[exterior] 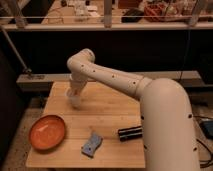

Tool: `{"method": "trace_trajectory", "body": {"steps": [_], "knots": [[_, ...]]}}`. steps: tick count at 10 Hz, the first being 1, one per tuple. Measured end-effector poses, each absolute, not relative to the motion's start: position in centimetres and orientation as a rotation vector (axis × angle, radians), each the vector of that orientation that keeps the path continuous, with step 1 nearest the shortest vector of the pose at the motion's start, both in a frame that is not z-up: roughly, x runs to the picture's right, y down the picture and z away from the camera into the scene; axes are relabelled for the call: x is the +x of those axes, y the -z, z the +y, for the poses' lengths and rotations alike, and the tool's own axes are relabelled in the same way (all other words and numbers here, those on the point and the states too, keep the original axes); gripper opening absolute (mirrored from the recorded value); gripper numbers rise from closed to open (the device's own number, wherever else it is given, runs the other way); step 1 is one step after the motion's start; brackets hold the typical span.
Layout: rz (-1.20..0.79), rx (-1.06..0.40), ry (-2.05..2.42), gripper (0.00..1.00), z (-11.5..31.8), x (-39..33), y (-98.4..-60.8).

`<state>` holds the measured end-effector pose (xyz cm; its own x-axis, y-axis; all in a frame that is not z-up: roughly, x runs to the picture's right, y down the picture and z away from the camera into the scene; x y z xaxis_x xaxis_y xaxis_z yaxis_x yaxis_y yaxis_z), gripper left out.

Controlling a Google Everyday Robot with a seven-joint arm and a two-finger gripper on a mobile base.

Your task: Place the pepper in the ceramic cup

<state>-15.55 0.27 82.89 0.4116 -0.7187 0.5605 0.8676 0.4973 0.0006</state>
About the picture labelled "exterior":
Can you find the orange bowl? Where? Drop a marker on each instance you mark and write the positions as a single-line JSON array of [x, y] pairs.
[[47, 132]]

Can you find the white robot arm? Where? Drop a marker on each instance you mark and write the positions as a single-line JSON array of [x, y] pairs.
[[168, 127]]

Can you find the metal diagonal rod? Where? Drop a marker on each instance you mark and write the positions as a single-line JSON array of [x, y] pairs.
[[27, 70]]

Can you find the black cylinder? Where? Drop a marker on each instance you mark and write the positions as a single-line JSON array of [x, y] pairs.
[[130, 133]]

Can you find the blue sponge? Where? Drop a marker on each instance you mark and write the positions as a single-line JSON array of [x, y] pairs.
[[91, 145]]

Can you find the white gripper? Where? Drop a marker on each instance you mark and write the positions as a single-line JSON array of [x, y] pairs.
[[74, 96]]

